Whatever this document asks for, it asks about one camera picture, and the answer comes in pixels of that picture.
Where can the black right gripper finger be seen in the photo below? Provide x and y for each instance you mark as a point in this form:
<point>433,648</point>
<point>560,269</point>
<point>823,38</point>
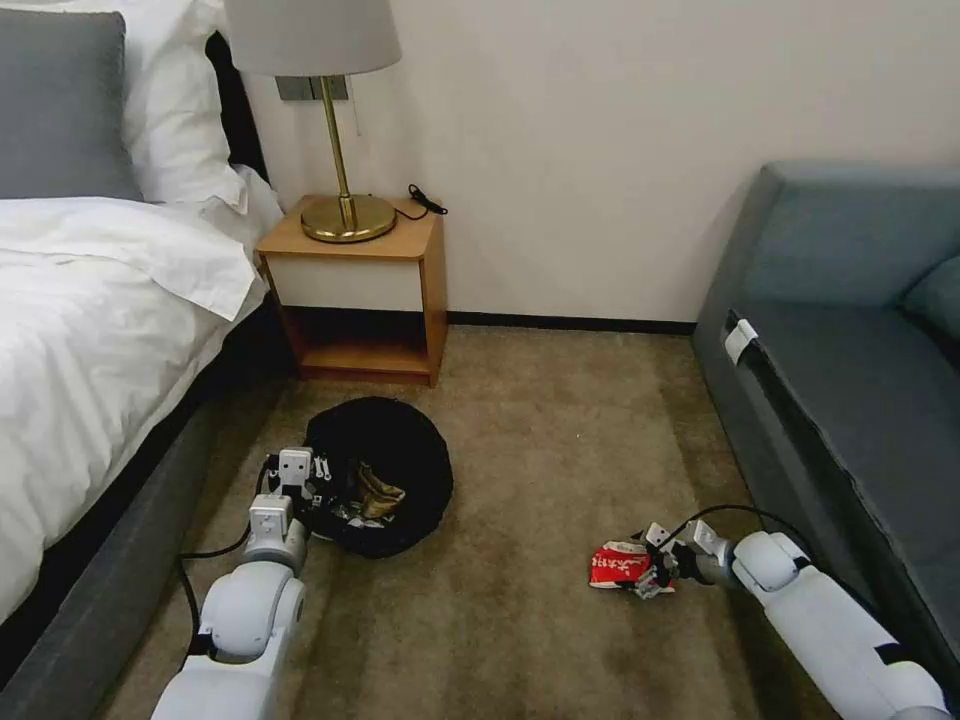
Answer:
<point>643,541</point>
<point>654,587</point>

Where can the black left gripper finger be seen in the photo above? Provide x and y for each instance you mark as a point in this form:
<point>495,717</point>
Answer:
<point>322,467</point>
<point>324,501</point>

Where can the red white snack bag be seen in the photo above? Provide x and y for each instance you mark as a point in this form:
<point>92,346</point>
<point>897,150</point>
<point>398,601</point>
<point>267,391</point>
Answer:
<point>616,566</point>

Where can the black round trash bin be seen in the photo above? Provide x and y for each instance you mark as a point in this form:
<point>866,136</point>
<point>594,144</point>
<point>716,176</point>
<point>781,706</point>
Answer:
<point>420,465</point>

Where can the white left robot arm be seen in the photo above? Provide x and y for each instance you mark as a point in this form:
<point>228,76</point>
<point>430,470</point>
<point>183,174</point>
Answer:
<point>251,600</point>

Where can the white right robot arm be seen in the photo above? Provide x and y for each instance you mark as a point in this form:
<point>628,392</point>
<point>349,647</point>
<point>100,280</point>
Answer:
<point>817,622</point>

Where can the crumpled gold brown wrapper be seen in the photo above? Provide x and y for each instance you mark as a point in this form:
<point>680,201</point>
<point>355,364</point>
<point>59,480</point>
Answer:
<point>379,491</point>

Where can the wooden nightstand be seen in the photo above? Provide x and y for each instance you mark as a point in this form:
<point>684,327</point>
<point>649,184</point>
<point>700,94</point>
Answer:
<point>352,285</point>

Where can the white sofa tag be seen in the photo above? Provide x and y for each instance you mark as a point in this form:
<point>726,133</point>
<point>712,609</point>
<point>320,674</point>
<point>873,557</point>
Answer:
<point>741,339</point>

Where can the black baseboard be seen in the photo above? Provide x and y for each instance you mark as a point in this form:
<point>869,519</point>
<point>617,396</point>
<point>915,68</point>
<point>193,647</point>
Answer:
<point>570,323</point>

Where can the grey blue sofa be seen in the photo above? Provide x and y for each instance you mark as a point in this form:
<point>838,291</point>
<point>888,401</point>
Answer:
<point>847,390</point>

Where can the white bed duvet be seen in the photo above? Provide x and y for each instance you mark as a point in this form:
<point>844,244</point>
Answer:
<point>97,337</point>

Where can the dark headboard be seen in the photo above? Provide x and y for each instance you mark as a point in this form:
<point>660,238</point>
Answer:
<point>241,112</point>

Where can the grey blue sofa cushion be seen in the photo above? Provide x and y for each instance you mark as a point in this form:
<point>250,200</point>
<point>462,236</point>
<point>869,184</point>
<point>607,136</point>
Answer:
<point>937,300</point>

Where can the white pillow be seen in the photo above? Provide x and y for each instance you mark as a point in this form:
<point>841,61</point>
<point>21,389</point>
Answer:
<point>176,120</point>

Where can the brass table lamp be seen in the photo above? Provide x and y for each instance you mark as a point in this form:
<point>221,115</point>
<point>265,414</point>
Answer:
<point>315,37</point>

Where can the grey pillow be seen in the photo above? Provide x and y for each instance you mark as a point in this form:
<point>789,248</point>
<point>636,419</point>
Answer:
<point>60,112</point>

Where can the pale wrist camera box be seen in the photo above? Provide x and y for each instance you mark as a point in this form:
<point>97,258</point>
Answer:
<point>659,535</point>
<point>295,465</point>

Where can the grey wall switch panel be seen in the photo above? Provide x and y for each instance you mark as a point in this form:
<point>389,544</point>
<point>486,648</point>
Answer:
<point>296,88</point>

